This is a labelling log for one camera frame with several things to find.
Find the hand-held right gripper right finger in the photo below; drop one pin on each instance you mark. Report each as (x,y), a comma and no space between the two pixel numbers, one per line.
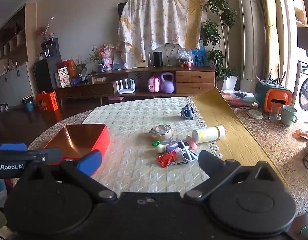
(211,162)

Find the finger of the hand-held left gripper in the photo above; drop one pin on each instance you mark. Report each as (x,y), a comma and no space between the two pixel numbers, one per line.
(12,147)
(43,155)

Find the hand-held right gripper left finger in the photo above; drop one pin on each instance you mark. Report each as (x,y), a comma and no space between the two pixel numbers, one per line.
(90,161)

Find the small pink bottle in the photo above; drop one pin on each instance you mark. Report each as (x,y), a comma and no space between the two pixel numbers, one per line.
(192,143)

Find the white pill bottle yellow label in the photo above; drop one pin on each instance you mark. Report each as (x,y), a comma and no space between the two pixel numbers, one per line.
(209,134)

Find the red tin box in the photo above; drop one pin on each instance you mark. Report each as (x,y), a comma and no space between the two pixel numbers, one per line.
(74,137)

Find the small silver metal tool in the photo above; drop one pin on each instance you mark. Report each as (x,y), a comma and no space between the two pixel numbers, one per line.
(179,163)

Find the white frame sunglasses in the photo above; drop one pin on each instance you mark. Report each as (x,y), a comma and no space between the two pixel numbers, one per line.
(182,145)

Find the pink block purple roof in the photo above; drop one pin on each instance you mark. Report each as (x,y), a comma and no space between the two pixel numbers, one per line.
(172,146)

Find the red foil packet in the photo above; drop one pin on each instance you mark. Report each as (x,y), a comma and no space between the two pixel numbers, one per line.
(166,158)

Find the small white ball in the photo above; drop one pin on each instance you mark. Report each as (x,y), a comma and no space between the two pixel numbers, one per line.
(160,149)

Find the blue purple spiky toy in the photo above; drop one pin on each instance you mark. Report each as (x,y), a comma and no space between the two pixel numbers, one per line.
(187,111)

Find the small green plastic cone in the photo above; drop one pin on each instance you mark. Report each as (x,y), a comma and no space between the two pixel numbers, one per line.
(155,144)

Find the round steel lidded bowl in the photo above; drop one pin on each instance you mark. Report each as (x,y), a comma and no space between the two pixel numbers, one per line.
(160,132)

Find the pair of shoes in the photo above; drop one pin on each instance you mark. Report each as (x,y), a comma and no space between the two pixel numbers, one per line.
(1,107)

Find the teal waste bin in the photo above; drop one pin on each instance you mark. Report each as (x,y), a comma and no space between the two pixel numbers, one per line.
(28,104)

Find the yellow table mat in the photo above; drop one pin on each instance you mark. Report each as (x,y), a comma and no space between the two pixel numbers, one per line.
(234,120)

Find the orange gift box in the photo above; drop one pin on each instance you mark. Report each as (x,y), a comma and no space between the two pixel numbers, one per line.
(47,101)

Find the white shallow dish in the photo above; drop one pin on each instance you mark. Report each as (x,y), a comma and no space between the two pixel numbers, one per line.
(254,113)

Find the pink tray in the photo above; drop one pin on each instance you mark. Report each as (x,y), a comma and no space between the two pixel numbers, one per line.
(119,98)

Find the stack of books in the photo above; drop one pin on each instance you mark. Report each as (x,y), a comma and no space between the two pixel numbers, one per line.
(239,97)

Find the black mini fridge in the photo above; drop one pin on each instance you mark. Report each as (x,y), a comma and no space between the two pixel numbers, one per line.
(43,75)

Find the white router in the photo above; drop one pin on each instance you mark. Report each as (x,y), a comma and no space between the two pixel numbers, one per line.
(125,90)

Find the cereal bag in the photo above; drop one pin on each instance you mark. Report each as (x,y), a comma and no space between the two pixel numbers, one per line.
(64,77)

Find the clear drinking glass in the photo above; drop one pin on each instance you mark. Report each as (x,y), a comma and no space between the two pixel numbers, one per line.
(274,112)

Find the white yellow small box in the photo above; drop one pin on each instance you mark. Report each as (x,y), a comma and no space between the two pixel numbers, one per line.
(99,79)

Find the wooden TV cabinet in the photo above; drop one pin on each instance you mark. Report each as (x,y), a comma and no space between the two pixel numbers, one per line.
(194,76)

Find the purple kettlebell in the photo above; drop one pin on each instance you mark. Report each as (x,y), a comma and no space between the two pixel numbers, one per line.
(167,85)

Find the orange paper bag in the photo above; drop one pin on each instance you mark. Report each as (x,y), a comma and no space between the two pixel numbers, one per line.
(72,70)

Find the green mug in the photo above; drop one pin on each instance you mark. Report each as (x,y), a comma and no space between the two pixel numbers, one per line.
(288,115)

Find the green orange utensil holder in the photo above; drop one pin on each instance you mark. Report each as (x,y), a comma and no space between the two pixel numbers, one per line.
(276,97)

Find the small orange toy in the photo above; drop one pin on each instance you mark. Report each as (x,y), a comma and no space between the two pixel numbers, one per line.
(300,134)

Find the red paper bag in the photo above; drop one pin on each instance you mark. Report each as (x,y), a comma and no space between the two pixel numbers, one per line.
(62,63)

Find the potted orchid plant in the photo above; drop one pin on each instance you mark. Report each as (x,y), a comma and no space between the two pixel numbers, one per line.
(102,68)

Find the small leafy potted plant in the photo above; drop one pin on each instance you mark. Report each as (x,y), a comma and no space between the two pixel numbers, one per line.
(80,67)

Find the pink toy suitcase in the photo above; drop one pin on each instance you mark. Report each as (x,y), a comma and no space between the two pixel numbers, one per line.
(154,84)

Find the blue picture card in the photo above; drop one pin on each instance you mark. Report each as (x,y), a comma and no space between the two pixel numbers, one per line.
(117,61)

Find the pink plush doll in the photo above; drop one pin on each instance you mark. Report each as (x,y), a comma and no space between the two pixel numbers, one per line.
(107,57)

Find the black coffee machine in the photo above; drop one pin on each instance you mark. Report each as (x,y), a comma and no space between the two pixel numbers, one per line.
(52,48)

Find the plastic bag of fruit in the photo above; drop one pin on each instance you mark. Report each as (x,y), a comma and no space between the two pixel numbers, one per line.
(185,58)

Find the black cylinder speaker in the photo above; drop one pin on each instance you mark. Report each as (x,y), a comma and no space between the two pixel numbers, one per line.
(158,59)

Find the washing machine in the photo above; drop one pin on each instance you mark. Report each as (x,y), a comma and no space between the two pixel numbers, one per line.
(306,92)

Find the white standing air conditioner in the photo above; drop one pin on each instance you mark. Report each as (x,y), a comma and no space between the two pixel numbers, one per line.
(251,30)

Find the tall potted tree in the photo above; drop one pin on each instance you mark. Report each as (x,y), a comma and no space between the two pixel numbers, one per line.
(220,12)

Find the black television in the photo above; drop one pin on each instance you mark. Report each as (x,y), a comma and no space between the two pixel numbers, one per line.
(122,11)

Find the floral draped cloth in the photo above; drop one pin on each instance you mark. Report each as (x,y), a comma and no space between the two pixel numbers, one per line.
(156,17)

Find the yellow curtain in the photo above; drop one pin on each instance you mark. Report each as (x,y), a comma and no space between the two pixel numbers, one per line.
(270,17)

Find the wall shelf cabinet unit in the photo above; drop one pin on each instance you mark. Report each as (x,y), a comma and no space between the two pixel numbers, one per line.
(11,75)

